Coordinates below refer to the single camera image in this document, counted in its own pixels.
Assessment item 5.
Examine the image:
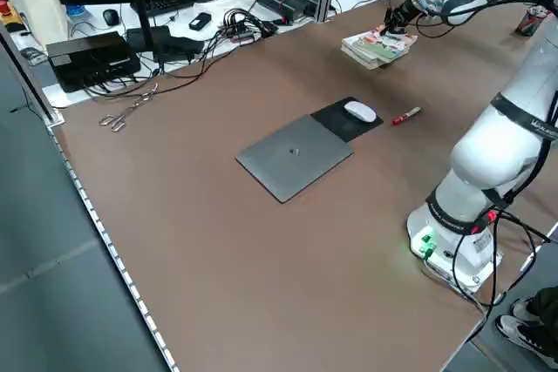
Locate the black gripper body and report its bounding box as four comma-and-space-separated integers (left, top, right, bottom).
389, 0, 420, 24

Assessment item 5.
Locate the green juice recipe book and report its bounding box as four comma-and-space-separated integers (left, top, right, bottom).
346, 28, 419, 64

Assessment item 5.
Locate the grey closed laptop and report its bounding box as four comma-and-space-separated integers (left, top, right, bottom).
235, 114, 355, 205

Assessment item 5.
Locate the white computer mouse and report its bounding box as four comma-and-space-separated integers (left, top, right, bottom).
343, 100, 378, 124

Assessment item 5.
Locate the black mouse mat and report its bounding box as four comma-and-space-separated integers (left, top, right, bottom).
310, 96, 385, 143

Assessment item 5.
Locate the black mesh pen holder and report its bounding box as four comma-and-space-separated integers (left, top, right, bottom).
515, 4, 551, 37

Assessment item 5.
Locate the small black device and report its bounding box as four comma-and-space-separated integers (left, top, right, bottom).
187, 12, 214, 32

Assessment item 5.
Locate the black keyboard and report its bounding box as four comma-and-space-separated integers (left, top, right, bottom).
141, 0, 229, 17

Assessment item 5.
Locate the black stand pole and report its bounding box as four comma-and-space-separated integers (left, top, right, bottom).
120, 0, 206, 64

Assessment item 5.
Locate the black dock box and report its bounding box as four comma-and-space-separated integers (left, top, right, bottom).
45, 30, 142, 94

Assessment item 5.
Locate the person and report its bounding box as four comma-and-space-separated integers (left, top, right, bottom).
495, 287, 558, 356

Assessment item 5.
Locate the red emergency stop button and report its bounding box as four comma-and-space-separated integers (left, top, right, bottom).
0, 0, 22, 34

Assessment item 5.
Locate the black arm base cable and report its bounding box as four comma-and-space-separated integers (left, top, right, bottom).
451, 208, 553, 316

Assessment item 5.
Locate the aluminium table edge rail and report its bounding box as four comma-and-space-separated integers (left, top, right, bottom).
46, 125, 180, 372

